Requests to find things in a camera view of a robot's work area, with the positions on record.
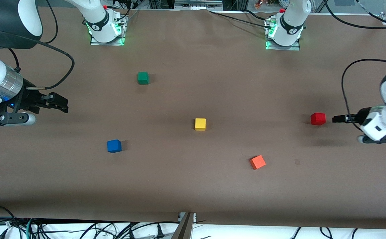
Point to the grey metal stand post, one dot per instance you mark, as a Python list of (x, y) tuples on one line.
[(184, 229)]

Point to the blue cube block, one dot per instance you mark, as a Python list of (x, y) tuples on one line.
[(114, 146)]

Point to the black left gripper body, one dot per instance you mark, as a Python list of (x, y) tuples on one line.
[(359, 117)]

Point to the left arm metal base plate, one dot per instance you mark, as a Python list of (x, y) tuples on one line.
[(282, 48)]

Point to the orange cube block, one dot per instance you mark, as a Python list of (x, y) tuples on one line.
[(257, 162)]

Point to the brown table cover sheet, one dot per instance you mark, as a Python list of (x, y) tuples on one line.
[(192, 182)]

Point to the yellow cube block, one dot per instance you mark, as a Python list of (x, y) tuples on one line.
[(200, 124)]

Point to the green cube block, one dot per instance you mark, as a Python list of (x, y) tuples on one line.
[(142, 78)]

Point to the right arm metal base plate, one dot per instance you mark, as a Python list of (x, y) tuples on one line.
[(108, 43)]

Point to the red cube block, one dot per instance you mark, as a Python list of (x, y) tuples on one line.
[(318, 119)]

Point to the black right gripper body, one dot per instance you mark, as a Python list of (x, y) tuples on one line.
[(27, 98)]

